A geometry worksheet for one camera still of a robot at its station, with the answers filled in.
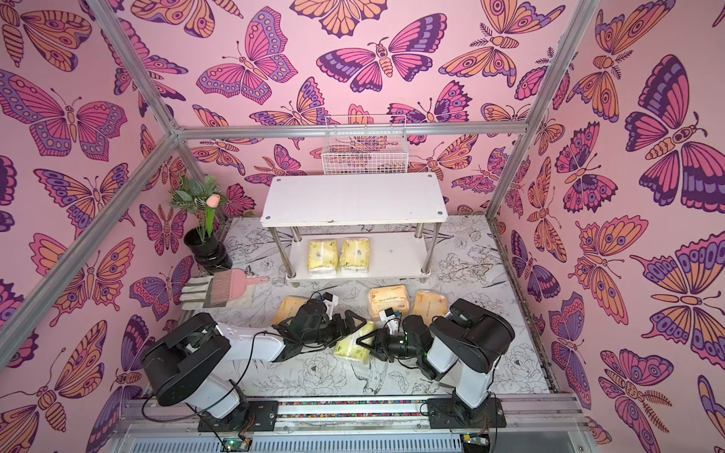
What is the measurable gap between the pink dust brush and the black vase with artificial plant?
37mm

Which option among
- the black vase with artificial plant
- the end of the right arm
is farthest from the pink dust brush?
the end of the right arm

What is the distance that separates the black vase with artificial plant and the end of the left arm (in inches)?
17.2

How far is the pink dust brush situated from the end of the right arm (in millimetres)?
496
